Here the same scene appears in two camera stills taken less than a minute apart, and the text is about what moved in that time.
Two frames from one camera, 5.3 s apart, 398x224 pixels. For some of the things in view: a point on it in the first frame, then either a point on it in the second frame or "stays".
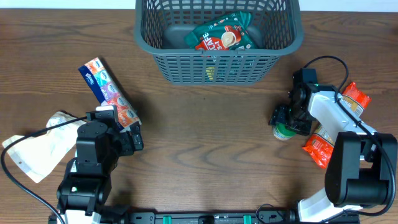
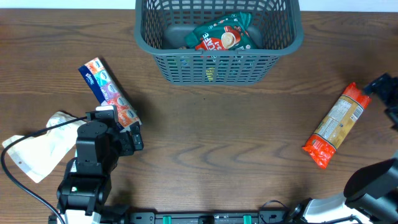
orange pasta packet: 319,145 stays
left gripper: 128,146 stays
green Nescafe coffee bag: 234,31 stays
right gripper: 280,116 → 382,88
